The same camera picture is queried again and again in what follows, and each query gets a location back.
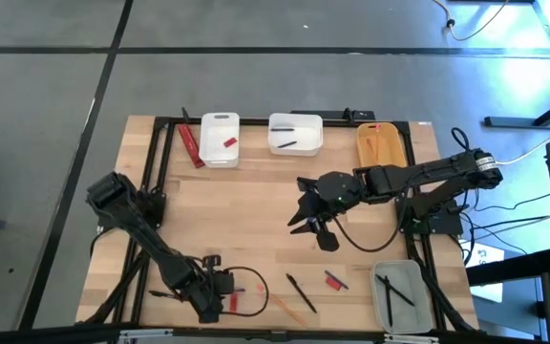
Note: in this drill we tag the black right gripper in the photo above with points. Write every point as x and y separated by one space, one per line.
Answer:
339 191

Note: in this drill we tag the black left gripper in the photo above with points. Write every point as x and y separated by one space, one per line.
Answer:
205 296

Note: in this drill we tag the black pen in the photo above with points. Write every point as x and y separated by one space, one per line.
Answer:
301 292
160 293
399 294
388 306

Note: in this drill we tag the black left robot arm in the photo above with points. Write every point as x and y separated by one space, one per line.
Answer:
151 239

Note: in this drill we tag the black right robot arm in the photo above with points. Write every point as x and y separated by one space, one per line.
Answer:
423 172

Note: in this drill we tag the wide white plastic bin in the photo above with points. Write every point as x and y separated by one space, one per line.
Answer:
308 143

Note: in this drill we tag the yellow plastic bin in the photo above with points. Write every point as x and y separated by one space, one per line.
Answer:
392 153

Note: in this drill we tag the narrow white plastic bin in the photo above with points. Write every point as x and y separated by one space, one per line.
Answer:
213 153

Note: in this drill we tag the red rectangular case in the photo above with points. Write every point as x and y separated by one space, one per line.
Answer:
191 145

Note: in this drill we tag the grey plastic bin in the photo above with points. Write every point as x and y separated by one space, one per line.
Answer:
413 315

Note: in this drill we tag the black horizontal beam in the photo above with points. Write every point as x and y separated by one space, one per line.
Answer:
65 334

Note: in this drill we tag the white paper sheet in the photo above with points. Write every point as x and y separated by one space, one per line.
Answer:
487 253

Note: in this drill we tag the black metal stand leg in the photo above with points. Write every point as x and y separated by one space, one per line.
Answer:
533 119

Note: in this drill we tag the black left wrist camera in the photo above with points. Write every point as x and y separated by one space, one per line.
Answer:
224 282

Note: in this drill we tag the silver bracket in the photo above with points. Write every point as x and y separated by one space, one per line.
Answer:
411 338
143 333

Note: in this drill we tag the black aluminium table frame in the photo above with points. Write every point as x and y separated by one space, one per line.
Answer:
158 143

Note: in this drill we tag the black clamp post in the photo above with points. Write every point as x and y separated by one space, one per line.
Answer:
185 114

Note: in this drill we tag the black side table frame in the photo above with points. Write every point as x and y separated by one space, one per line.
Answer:
518 272

